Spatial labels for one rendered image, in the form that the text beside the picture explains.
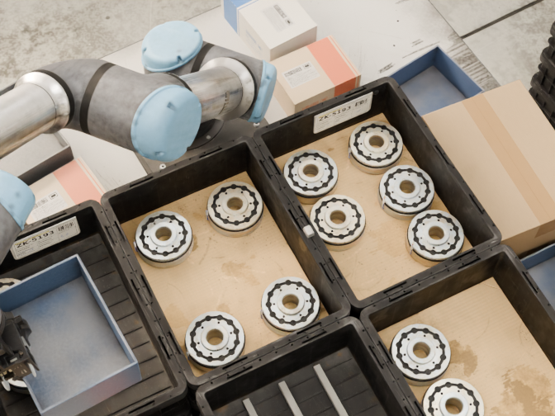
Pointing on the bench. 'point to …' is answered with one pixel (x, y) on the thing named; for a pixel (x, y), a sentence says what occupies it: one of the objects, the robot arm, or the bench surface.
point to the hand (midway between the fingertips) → (14, 358)
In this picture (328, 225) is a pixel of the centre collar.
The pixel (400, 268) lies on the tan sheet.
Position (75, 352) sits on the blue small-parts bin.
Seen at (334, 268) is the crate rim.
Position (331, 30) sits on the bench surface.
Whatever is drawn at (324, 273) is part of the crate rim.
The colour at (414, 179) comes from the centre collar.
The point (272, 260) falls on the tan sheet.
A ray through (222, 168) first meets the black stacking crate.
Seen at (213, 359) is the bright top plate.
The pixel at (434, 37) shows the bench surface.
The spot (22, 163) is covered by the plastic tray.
